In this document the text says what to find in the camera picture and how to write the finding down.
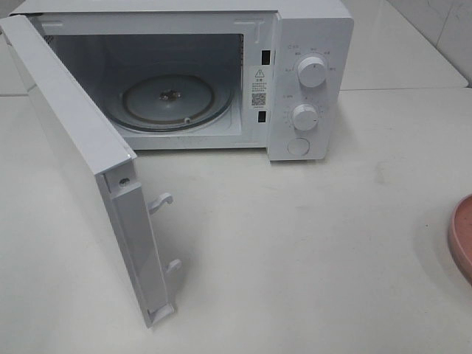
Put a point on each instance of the white microwave oven body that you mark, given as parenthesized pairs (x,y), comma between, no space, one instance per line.
(109,45)

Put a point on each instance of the pink round plate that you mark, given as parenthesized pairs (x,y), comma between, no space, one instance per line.
(459,236)

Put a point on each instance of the white timer knob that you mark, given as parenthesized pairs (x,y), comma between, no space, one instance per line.
(305,117)

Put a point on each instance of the upper white power knob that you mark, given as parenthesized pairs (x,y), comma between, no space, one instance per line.
(312,71)

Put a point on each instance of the white microwave door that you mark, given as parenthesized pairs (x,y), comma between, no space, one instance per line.
(97,162)

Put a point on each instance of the round white door button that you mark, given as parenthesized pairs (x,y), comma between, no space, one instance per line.
(298,147)

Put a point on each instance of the white warning sticker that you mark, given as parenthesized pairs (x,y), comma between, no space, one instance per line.
(259,85)

